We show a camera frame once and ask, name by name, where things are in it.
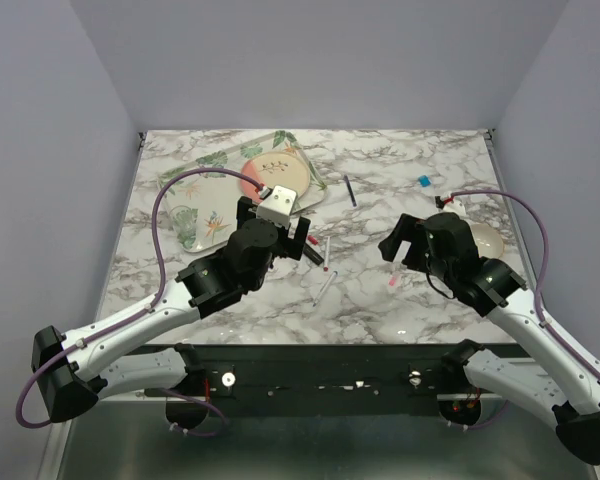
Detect white pen blue tip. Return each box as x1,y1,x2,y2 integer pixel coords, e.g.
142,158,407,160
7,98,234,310
312,270,338,307

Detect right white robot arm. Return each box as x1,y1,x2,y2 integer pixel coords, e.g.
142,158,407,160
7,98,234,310
378,213,600,465

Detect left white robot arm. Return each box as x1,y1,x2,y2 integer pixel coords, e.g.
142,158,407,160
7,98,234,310
26,186,310,423

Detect white pen red tip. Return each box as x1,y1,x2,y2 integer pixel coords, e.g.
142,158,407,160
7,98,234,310
323,236,331,272

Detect blue pen cap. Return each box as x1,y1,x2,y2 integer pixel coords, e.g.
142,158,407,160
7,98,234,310
418,175,431,187

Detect dark blue pen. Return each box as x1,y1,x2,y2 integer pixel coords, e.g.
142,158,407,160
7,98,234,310
343,175,357,208

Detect black marker blue tip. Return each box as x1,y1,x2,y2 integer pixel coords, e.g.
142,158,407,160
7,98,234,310
303,244,324,266

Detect small patterned bowl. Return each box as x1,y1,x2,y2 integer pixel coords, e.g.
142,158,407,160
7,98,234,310
470,223,505,259

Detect pink cream plate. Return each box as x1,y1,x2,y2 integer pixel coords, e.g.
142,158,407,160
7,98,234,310
241,151,311,198

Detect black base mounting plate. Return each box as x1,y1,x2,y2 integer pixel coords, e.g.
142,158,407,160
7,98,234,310
173,344,497,425

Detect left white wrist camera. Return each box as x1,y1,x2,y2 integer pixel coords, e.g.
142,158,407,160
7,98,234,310
256,185,298,228

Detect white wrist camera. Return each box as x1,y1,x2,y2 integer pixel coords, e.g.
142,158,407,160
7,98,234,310
435,196,466,217
256,185,298,228

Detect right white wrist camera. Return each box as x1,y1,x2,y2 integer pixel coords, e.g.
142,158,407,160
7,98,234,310
435,196,466,217

